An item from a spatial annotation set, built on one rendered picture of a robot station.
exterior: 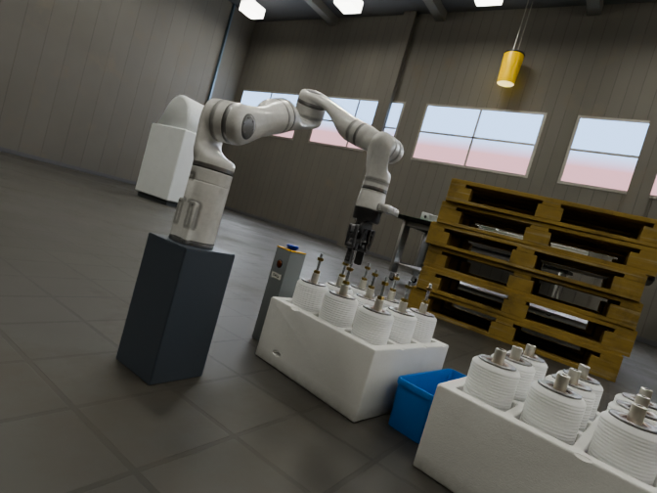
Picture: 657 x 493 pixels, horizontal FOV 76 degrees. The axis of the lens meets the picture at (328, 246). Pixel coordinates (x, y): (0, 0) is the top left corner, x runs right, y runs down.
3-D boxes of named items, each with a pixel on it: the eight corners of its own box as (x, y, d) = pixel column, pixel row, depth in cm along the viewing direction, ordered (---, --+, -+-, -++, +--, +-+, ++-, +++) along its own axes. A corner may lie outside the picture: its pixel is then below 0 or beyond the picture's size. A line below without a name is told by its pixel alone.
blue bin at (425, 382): (420, 447, 96) (435, 397, 96) (381, 422, 104) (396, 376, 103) (472, 425, 119) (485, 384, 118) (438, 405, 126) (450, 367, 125)
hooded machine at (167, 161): (200, 212, 702) (228, 112, 693) (163, 204, 639) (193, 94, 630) (169, 201, 744) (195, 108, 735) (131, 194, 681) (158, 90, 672)
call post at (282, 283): (264, 345, 135) (290, 251, 133) (250, 336, 139) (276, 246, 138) (280, 344, 140) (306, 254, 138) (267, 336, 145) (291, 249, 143)
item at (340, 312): (317, 364, 110) (336, 297, 109) (301, 349, 119) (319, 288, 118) (347, 366, 115) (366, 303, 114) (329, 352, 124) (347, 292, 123)
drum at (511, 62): (517, 88, 783) (526, 59, 780) (513, 79, 754) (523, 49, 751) (497, 87, 804) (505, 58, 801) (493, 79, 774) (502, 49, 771)
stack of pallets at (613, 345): (606, 361, 328) (646, 239, 323) (626, 386, 244) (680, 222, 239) (434, 301, 392) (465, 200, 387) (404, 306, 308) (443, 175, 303)
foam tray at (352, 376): (353, 423, 99) (375, 349, 98) (254, 354, 125) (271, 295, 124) (431, 401, 128) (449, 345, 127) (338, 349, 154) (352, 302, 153)
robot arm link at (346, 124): (377, 118, 120) (368, 147, 124) (316, 88, 134) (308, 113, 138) (357, 116, 113) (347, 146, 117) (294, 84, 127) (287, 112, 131)
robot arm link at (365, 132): (411, 148, 116) (374, 128, 123) (397, 137, 108) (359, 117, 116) (398, 170, 117) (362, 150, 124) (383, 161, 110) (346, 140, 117)
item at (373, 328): (351, 384, 103) (372, 314, 102) (332, 368, 111) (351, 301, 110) (382, 386, 108) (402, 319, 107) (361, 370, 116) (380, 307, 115)
